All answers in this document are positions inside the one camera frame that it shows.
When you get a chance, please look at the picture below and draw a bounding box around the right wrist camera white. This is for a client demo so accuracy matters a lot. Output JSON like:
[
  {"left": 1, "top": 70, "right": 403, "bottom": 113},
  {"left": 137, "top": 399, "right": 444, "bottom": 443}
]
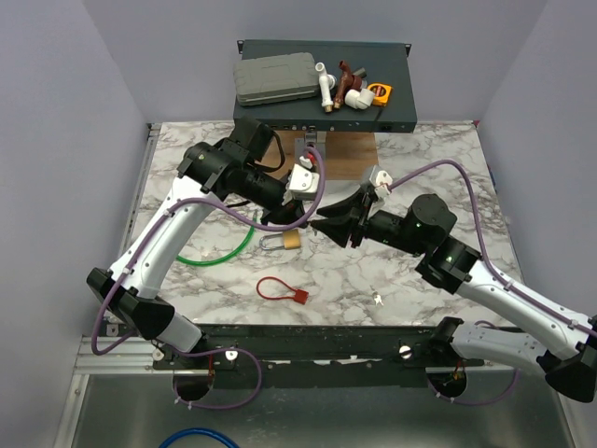
[{"left": 360, "top": 165, "right": 393, "bottom": 201}]

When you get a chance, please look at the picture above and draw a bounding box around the white pvc pipe fitting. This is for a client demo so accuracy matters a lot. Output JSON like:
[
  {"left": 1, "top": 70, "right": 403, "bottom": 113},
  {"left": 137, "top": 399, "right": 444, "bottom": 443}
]
[{"left": 314, "top": 63, "right": 336, "bottom": 113}]

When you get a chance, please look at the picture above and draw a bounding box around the brown pipe valve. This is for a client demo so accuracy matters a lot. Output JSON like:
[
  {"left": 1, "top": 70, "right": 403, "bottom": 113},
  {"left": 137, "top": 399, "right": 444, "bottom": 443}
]
[{"left": 333, "top": 60, "right": 363, "bottom": 110}]

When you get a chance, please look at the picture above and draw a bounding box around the grey metal stand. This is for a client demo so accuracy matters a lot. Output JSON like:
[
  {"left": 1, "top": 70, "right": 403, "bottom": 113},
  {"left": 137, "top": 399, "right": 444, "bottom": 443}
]
[{"left": 294, "top": 131, "right": 326, "bottom": 161}]

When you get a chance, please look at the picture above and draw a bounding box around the dark network switch box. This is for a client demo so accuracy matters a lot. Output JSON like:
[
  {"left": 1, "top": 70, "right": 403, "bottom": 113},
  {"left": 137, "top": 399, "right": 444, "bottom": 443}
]
[{"left": 232, "top": 38, "right": 418, "bottom": 134}]

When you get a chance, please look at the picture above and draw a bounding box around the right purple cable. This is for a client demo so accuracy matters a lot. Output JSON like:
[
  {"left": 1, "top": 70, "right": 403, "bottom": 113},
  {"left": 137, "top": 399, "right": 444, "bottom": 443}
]
[{"left": 386, "top": 159, "right": 597, "bottom": 406}]

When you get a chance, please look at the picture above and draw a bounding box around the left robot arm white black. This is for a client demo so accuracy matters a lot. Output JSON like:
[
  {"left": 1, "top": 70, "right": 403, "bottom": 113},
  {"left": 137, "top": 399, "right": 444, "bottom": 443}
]
[{"left": 87, "top": 117, "right": 305, "bottom": 369}]

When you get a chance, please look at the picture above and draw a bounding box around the red cable seal lock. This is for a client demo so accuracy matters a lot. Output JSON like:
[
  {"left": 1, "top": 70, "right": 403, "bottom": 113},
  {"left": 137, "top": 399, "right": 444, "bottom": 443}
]
[{"left": 256, "top": 276, "right": 310, "bottom": 305}]

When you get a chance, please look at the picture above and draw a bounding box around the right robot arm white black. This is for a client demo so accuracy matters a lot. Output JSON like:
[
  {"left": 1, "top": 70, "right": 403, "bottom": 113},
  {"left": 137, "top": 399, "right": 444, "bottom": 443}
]
[{"left": 312, "top": 188, "right": 596, "bottom": 403}]

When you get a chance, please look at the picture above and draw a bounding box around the grey plastic case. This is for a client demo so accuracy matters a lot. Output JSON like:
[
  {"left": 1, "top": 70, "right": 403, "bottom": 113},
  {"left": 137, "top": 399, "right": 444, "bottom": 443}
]
[{"left": 233, "top": 52, "right": 320, "bottom": 106}]

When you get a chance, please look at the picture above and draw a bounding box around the yellow tape measure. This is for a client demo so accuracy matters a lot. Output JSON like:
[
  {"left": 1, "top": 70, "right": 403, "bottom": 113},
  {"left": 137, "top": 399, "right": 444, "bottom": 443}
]
[{"left": 368, "top": 83, "right": 393, "bottom": 107}]

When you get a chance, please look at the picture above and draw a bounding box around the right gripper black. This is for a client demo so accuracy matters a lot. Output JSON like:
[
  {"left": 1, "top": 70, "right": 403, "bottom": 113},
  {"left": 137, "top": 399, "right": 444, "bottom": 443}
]
[{"left": 310, "top": 187, "right": 426, "bottom": 257}]

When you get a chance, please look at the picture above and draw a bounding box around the green cable loop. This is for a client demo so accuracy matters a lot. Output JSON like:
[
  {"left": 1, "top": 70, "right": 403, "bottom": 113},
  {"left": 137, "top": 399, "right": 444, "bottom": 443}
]
[{"left": 174, "top": 218, "right": 256, "bottom": 268}]

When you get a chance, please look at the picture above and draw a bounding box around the brass padlock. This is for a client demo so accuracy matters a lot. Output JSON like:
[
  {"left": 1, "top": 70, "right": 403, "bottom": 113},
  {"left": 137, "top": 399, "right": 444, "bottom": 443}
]
[{"left": 258, "top": 229, "right": 301, "bottom": 251}]

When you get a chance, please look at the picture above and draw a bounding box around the aluminium extrusion rail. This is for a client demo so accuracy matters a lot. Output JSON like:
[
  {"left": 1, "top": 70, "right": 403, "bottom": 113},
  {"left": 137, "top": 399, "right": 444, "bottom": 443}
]
[{"left": 74, "top": 337, "right": 208, "bottom": 376}]

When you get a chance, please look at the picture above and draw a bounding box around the purple cable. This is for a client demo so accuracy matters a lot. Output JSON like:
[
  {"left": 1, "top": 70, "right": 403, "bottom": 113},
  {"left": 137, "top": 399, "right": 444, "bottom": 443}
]
[
  {"left": 386, "top": 159, "right": 597, "bottom": 406},
  {"left": 90, "top": 145, "right": 327, "bottom": 412}
]

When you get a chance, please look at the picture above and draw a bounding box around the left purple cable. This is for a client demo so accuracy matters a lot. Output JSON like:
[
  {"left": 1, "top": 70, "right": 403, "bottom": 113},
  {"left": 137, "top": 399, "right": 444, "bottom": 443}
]
[{"left": 90, "top": 145, "right": 327, "bottom": 412}]

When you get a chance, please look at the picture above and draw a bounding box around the white pvc elbow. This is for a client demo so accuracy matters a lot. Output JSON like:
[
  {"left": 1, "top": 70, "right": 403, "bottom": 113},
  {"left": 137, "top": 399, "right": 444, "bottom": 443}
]
[{"left": 344, "top": 89, "right": 375, "bottom": 110}]

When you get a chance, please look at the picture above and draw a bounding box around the blue cable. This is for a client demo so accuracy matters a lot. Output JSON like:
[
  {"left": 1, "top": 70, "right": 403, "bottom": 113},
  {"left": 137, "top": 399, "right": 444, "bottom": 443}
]
[{"left": 158, "top": 427, "right": 241, "bottom": 448}]

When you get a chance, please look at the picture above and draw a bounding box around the wooden board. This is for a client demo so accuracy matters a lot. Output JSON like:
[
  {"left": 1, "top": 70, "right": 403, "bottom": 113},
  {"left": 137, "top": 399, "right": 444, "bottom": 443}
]
[{"left": 273, "top": 131, "right": 379, "bottom": 182}]

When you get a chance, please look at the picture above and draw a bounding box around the black mounting rail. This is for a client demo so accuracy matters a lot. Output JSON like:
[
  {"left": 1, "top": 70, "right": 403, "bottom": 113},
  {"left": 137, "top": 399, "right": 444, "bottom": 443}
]
[{"left": 149, "top": 323, "right": 465, "bottom": 389}]

